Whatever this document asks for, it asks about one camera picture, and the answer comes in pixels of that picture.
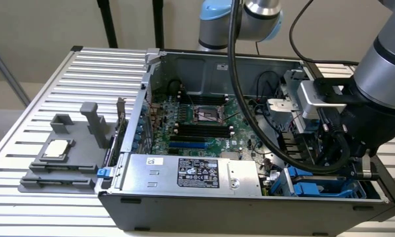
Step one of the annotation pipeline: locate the green motherboard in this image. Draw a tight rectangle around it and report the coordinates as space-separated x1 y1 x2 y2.
150 93 270 160

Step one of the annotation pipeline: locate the RAM stick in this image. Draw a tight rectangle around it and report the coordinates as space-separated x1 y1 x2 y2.
35 180 77 185

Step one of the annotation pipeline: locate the thin black cable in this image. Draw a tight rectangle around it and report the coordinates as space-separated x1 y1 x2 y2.
290 0 362 66

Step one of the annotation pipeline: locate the blue disk bay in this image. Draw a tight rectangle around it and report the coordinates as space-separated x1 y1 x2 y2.
270 167 368 198

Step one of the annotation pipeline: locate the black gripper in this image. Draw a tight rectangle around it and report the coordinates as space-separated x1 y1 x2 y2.
316 90 395 181

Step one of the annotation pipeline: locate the grey metal frame bar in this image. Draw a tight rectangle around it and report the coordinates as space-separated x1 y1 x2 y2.
0 37 31 107

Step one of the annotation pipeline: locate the silver chipset heatsink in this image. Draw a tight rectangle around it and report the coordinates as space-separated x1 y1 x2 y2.
222 151 245 160

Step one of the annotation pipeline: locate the CPU socket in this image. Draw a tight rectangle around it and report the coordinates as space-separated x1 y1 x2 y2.
191 104 229 124

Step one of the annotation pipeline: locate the black expansion slot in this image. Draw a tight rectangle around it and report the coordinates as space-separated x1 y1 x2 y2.
170 135 206 143

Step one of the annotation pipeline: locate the grey parts rack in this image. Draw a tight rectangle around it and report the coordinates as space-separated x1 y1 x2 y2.
18 102 129 194

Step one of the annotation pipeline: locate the black open PC case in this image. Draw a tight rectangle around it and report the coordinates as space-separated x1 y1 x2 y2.
98 48 395 232

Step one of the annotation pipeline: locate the black pole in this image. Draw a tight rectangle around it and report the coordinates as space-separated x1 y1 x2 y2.
153 0 166 49
97 0 119 49

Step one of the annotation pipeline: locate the black RAM slot bank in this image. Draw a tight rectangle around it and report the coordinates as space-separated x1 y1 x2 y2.
174 122 235 139
177 91 230 105

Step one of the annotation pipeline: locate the silver CPU chip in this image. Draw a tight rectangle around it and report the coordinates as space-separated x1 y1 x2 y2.
45 139 74 158

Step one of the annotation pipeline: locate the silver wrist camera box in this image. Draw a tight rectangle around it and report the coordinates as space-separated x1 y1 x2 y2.
297 80 348 119

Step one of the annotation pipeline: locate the blue expansion slot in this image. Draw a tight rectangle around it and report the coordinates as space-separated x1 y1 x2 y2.
170 141 207 150

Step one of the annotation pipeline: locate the graphics card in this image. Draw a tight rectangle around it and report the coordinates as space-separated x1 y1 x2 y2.
106 97 130 166

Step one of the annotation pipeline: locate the silver power supply unit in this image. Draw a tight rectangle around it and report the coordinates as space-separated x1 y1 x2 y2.
119 154 264 197

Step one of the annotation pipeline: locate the thick black cable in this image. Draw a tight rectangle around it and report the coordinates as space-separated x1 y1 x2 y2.
226 0 353 175

